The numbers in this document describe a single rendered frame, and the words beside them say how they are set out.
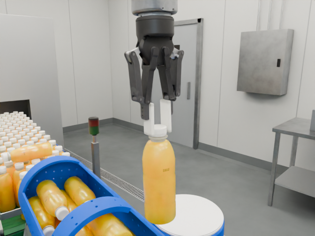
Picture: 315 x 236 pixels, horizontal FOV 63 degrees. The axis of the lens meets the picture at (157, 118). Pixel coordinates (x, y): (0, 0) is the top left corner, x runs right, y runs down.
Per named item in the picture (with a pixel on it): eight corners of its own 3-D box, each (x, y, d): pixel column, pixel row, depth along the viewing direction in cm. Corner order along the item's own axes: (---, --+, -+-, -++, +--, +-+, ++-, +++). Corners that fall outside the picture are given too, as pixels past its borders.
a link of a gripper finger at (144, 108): (149, 95, 51) (136, 96, 50) (149, 119, 53) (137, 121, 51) (145, 94, 53) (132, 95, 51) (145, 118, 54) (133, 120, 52)
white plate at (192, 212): (217, 246, 82) (216, 248, 82) (228, 201, 107) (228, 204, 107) (138, 224, 92) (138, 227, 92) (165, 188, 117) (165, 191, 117)
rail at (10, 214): (1, 220, 108) (0, 214, 108) (1, 219, 109) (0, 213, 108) (91, 191, 132) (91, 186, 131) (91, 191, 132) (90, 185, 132)
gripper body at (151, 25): (147, 11, 44) (149, 66, 47) (183, 15, 49) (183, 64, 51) (125, 17, 50) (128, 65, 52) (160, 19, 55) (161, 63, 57)
